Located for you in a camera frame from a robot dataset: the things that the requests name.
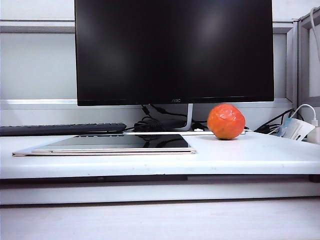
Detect orange fruit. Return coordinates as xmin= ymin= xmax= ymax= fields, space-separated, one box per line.
xmin=206 ymin=102 xmax=247 ymax=141

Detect silver monitor stand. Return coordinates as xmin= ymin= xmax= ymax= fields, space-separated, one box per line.
xmin=123 ymin=103 xmax=251 ymax=136

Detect black AOC computer monitor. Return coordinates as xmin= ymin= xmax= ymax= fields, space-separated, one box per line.
xmin=74 ymin=0 xmax=275 ymax=107

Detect black computer keyboard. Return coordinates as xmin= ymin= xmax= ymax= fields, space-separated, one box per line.
xmin=0 ymin=122 xmax=127 ymax=137

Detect blue white face mask pack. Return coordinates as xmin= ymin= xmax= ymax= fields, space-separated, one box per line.
xmin=276 ymin=117 xmax=316 ymax=142

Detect white power adapter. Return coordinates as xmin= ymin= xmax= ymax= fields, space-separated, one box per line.
xmin=306 ymin=119 xmax=320 ymax=145

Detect black bundled power cable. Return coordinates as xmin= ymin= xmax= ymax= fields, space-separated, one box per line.
xmin=133 ymin=104 xmax=208 ymax=133

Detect thin black cables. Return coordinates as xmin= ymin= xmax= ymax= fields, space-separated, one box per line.
xmin=253 ymin=108 xmax=296 ymax=135

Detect white charging cable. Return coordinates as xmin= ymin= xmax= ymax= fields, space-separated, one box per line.
xmin=291 ymin=103 xmax=317 ymax=125

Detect grey partition frame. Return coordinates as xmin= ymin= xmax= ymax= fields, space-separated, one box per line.
xmin=272 ymin=12 xmax=320 ymax=111

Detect white hanging cable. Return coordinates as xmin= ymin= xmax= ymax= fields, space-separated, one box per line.
xmin=309 ymin=6 xmax=320 ymax=34

